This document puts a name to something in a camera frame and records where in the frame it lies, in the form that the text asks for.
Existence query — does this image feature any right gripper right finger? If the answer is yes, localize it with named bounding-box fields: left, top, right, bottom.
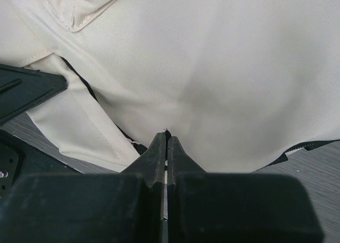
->
left=167, top=137, right=324, bottom=242

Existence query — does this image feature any cream canvas backpack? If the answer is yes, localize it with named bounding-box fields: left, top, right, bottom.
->
left=1, top=0, right=339, bottom=172

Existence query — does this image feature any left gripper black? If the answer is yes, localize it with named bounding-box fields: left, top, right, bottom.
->
left=1, top=64, right=84, bottom=197

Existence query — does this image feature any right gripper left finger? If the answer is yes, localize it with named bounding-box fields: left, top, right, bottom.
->
left=1, top=133, right=167, bottom=242

